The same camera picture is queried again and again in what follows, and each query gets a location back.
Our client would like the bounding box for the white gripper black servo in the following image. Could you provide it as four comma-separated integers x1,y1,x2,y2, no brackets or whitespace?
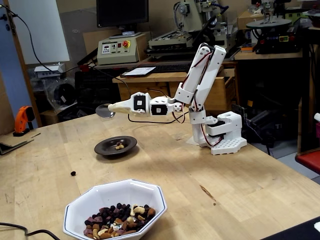
108,92,152,117

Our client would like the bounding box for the metal spoon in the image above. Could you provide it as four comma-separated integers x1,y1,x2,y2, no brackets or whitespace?
95,103,116,119

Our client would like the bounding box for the brown plate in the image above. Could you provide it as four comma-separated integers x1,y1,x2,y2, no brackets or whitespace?
94,135,138,157

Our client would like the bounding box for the white octagonal bowl blue rim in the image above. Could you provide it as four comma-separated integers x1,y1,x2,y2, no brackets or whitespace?
62,178,168,240

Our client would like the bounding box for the tablet with white screen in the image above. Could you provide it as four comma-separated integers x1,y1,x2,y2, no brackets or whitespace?
121,66,158,78

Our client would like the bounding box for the wooden workbench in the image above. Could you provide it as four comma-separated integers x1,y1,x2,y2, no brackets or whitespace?
112,61,238,112

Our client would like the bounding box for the beige control box red button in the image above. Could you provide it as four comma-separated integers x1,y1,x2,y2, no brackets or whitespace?
96,31,148,66

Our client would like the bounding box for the black keyboard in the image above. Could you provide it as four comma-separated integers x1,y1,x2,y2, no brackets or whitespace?
149,63,192,74

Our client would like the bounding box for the clear plastic bag black disc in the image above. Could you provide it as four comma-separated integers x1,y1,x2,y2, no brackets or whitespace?
41,76,78,112

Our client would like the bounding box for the black computer monitor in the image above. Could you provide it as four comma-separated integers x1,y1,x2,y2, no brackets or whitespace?
96,0,150,39

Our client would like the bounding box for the orange and black hand tool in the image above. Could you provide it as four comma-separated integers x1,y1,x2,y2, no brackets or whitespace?
12,105,36,137

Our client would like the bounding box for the whiteboard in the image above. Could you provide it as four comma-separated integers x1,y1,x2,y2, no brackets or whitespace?
8,0,71,65

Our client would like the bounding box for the mixed nuts and raisins pile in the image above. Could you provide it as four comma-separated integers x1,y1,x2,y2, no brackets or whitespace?
83,202,157,240

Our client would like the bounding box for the beige milling machine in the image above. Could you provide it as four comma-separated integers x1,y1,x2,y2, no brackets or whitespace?
146,0,238,57

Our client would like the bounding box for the flat cardboard piece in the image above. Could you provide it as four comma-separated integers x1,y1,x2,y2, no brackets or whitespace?
0,131,42,156

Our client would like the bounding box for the brown cardboard box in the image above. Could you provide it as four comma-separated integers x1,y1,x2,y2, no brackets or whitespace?
236,9,266,30

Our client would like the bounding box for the wooden shelf board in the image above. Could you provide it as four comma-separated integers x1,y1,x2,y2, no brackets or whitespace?
234,49,305,61

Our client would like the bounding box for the black scroll saw machine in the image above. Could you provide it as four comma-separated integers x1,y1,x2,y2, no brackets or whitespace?
246,9,303,55

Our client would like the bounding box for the red chair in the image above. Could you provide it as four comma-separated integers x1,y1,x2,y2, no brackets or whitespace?
294,149,320,175

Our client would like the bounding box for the black box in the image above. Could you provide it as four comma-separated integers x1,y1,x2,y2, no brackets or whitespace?
259,216,320,240

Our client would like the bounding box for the long thin black cable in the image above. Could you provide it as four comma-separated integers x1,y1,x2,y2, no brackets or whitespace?
0,3,191,125

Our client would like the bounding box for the thick black cable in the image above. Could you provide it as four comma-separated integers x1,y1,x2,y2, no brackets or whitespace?
0,221,61,240

